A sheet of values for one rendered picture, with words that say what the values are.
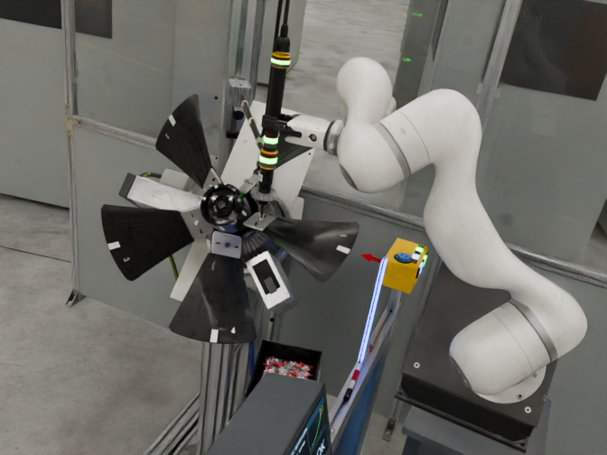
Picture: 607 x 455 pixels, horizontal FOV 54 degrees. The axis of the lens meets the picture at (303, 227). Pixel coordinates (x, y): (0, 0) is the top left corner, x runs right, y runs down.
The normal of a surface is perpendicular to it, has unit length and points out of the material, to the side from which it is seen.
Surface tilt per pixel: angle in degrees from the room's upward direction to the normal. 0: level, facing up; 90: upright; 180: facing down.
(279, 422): 15
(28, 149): 90
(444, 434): 0
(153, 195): 50
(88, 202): 90
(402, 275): 90
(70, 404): 0
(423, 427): 0
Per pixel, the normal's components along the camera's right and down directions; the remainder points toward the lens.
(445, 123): 0.07, 0.12
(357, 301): -0.38, 0.38
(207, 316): 0.37, -0.20
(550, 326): -0.13, -0.06
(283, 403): -0.10, -0.93
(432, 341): -0.22, -0.32
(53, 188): -0.18, 0.44
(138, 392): 0.15, -0.88
